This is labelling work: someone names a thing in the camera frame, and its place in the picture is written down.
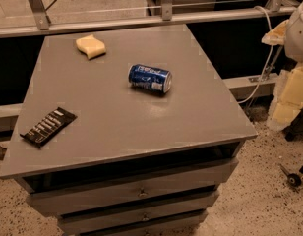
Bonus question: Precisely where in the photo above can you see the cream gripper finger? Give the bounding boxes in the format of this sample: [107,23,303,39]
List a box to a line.
[262,20,288,46]

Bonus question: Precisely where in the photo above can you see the blue pepsi can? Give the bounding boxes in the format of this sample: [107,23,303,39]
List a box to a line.
[128,64,172,93]

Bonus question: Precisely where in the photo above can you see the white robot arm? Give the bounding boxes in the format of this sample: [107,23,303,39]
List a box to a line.
[262,2,303,131]

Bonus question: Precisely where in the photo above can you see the black caster wheel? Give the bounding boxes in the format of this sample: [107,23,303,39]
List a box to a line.
[279,164,303,187]

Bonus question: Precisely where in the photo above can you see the grey drawer cabinet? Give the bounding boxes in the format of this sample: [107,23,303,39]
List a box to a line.
[0,25,256,222]

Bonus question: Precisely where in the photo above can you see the yellow sponge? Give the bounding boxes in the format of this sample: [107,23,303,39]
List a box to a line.
[76,34,106,60]

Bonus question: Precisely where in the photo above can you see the bottom grey drawer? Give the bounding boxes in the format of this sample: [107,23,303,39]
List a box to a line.
[80,209,209,236]

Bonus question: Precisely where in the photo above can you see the grey drawer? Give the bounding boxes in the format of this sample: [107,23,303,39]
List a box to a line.
[27,158,238,216]
[58,191,219,234]
[80,209,209,236]

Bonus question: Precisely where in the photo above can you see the middle grey drawer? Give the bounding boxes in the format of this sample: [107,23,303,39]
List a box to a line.
[58,191,219,234]

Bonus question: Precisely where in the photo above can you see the black snack bar wrapper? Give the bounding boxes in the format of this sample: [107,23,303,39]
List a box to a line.
[21,107,77,148]

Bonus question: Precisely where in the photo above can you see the top grey drawer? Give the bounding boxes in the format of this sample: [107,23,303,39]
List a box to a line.
[27,158,238,216]

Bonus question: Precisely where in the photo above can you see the metal railing frame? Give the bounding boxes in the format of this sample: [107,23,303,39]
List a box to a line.
[0,0,303,38]

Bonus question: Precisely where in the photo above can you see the white cable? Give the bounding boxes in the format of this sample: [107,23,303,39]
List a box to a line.
[237,5,273,105]

